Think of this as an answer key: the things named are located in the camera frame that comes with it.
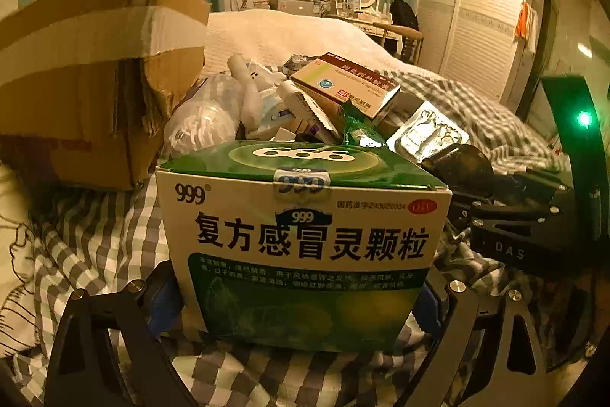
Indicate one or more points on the brown cardboard box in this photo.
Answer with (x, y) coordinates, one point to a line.
(86, 68)

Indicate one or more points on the black bag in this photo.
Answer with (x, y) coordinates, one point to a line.
(404, 13)

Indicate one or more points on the green and white medicine box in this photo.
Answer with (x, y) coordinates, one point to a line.
(305, 245)

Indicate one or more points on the green sachet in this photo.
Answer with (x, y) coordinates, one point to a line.
(360, 128)

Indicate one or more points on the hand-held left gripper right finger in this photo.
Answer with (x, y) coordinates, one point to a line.
(429, 311)

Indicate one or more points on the white dressing table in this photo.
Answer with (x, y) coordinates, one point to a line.
(362, 23)

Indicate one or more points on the white fleece blanket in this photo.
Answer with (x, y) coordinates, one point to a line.
(286, 32)

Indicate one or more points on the cluttered television cabinet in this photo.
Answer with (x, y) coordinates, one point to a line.
(300, 4)

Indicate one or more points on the checked blanket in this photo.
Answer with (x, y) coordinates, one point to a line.
(95, 254)

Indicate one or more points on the white crimped ointment tube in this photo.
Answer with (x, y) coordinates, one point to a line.
(300, 99)

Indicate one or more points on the white plastic tube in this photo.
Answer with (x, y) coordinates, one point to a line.
(243, 87)

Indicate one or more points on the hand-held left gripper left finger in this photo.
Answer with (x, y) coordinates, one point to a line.
(167, 297)

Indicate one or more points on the blue tissue pack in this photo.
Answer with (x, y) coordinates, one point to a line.
(274, 114)

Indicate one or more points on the red and white medicine box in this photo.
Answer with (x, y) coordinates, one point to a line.
(333, 85)

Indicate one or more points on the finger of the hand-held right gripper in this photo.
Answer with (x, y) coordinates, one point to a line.
(505, 211)
(529, 185)

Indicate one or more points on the crumpled foil packets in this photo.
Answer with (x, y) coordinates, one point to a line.
(300, 63)

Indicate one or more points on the orange cloth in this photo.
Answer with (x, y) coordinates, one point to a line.
(524, 18)

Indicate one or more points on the dark brown bottle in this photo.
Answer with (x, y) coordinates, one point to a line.
(462, 168)

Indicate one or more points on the wooden chair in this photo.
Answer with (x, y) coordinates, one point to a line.
(405, 32)

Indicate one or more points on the white louvred wardrobe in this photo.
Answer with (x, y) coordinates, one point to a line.
(472, 16)

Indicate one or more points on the silver blister pack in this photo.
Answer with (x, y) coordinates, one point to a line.
(424, 130)

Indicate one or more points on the bag of white cotton swabs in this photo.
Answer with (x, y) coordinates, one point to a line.
(200, 121)

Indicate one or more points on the white plastic packet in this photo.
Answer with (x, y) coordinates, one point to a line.
(267, 75)

